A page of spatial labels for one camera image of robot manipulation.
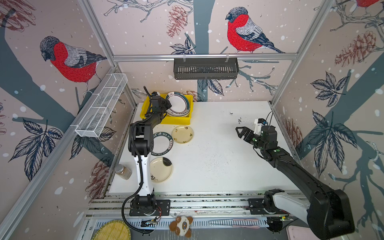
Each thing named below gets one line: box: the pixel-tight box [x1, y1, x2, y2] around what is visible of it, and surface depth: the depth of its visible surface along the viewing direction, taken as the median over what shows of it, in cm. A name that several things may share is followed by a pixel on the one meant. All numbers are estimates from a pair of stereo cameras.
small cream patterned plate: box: [171, 125, 194, 144], surface depth 103 cm
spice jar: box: [114, 164, 132, 180], surface depth 80 cm
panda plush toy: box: [169, 216, 193, 238], surface depth 68 cm
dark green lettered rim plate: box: [151, 132, 174, 157], surface depth 101 cm
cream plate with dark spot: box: [149, 156, 174, 183], surface depth 88 cm
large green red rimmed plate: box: [165, 91, 190, 117], surface depth 112 cm
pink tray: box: [286, 225, 319, 240], surface depth 67 cm
